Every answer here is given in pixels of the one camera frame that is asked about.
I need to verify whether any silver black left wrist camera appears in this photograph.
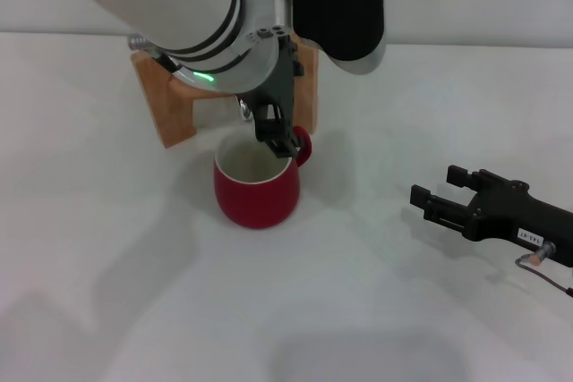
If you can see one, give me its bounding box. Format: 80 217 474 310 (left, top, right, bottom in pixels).
273 0 386 75

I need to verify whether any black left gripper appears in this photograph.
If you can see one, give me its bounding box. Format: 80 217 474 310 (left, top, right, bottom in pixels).
241 37 306 160

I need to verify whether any chrome faucet with lever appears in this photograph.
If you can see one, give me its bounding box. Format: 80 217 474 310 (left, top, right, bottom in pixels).
239 98 257 126

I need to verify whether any right gripper cable with plug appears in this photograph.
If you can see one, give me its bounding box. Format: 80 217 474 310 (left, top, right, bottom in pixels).
514 242 573 298

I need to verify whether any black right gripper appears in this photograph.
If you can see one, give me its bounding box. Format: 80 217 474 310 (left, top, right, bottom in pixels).
410 165 573 269

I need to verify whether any wooden dispenser stand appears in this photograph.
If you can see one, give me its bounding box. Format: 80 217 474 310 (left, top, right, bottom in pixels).
131 39 320 149

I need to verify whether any left gripper cable with plug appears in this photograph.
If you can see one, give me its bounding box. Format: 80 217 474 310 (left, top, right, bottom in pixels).
128 33 180 74

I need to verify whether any gripper cable with plug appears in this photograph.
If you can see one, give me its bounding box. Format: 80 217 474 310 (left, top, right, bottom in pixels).
128 33 180 74
514 242 573 298

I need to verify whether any red ceramic cup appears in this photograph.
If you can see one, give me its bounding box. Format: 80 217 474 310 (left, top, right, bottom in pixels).
213 126 313 230

